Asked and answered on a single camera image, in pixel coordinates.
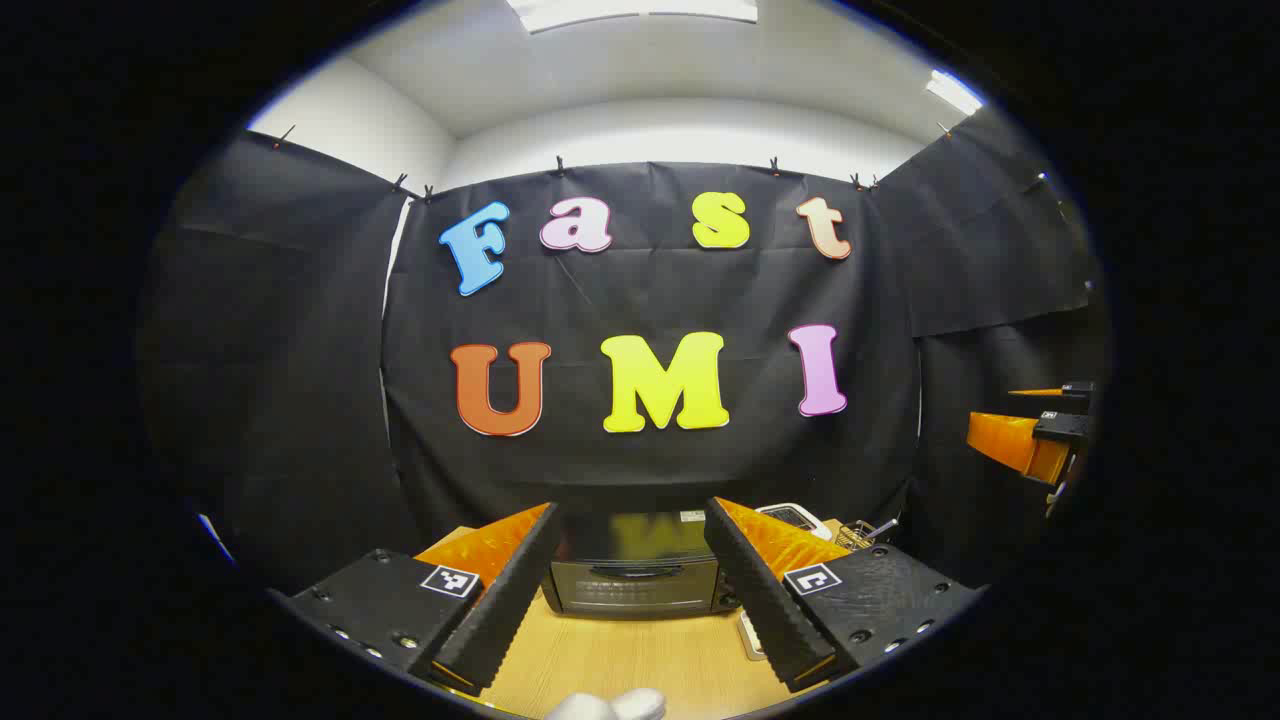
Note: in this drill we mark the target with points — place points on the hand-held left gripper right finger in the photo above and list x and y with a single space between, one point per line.
765 610

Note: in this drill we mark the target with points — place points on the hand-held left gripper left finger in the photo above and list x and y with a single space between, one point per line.
500 615

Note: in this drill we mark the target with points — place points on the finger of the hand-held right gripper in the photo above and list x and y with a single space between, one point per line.
1070 392
1010 440

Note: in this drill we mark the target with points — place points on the black electric oven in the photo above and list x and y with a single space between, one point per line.
630 585

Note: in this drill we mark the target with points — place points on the white rectangular tray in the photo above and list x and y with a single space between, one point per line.
750 635

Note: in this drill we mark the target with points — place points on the white toaster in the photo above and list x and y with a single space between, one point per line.
795 517

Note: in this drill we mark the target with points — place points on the metal spoon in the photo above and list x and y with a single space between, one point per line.
885 525

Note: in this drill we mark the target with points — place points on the ceiling light panel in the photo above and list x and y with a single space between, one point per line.
953 92

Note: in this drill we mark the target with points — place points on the black backdrop cloth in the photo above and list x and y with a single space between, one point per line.
650 290

